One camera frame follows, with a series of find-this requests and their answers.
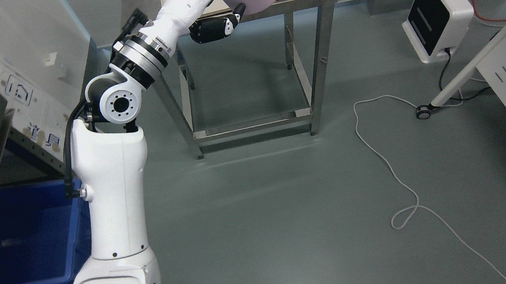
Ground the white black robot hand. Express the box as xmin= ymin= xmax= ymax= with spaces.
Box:
xmin=143 ymin=0 xmax=247 ymax=46

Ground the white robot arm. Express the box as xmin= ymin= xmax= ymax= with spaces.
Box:
xmin=64 ymin=6 xmax=203 ymax=284

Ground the stainless steel table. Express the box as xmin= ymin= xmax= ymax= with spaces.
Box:
xmin=153 ymin=0 xmax=338 ymax=160

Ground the white printed board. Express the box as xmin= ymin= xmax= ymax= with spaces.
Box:
xmin=0 ymin=59 xmax=71 ymax=161

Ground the white black box device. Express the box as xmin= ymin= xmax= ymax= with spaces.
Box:
xmin=402 ymin=0 xmax=474 ymax=64

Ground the white stand leg with caster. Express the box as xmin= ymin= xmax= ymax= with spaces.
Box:
xmin=407 ymin=0 xmax=506 ymax=120

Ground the blue plastic bin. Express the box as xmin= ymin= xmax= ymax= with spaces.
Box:
xmin=0 ymin=79 xmax=95 ymax=284

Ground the white wall socket box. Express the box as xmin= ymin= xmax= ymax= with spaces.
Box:
xmin=44 ymin=52 xmax=69 ymax=79

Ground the black power cable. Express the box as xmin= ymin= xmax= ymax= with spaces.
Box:
xmin=435 ymin=31 xmax=506 ymax=103

